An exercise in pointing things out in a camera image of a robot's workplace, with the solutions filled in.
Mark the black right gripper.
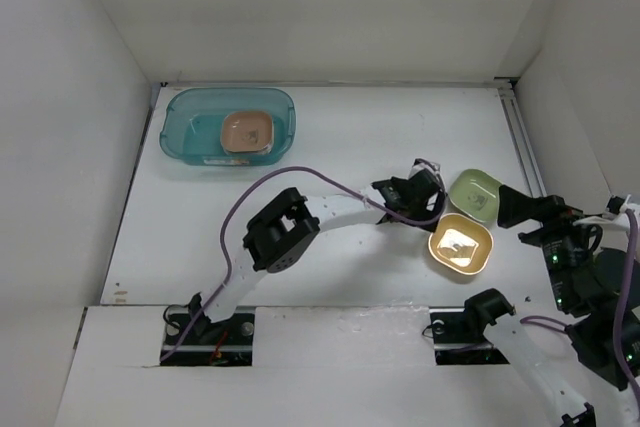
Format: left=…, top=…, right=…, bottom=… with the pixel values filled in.
left=498, top=181, right=612, bottom=310

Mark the brown panda plate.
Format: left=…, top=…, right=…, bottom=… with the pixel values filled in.
left=220, top=111, right=274, bottom=148

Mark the large purple panda plate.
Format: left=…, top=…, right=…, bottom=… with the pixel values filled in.
left=223, top=142, right=273, bottom=156

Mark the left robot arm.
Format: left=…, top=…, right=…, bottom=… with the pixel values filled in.
left=185, top=160, right=447, bottom=344

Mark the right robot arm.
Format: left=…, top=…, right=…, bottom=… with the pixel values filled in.
left=462, top=185, right=639, bottom=426

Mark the teal plastic bin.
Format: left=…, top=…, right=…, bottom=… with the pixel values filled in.
left=159, top=87, right=296, bottom=167

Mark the green plate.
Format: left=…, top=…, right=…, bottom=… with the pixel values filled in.
left=449, top=168, right=502, bottom=224

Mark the yellow plate near right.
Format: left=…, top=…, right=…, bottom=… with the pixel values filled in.
left=428, top=213, right=494, bottom=276

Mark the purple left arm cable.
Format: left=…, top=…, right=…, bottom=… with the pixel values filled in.
left=158, top=159, right=446, bottom=363

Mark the aluminium frame rail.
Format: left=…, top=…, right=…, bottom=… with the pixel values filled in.
left=494, top=78, right=547, bottom=197

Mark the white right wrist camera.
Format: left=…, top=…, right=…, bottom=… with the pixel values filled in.
left=573, top=194, right=639, bottom=233

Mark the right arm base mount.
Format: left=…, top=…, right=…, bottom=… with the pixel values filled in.
left=422, top=311, right=509, bottom=367

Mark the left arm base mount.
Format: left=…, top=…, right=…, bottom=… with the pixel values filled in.
left=159, top=295, right=256, bottom=368

